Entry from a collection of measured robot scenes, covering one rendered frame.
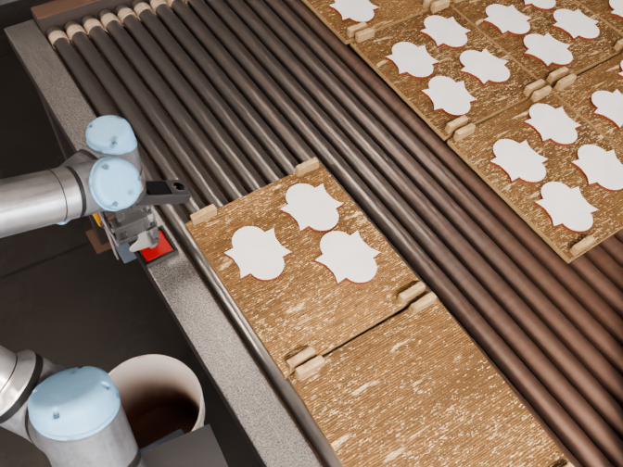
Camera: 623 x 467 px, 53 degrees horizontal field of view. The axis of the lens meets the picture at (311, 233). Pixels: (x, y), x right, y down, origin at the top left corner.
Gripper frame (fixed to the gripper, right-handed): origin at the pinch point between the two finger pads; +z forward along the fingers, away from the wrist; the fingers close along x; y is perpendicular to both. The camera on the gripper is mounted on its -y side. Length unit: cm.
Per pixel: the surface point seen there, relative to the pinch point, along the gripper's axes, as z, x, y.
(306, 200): -0.3, 7.9, -33.4
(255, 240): -0.3, 11.1, -18.3
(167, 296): 2.9, 11.8, 3.0
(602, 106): 0, 22, -116
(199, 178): 2.5, -12.1, -17.1
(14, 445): 94, -17, 55
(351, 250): -0.3, 24.0, -34.3
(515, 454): 1, 74, -35
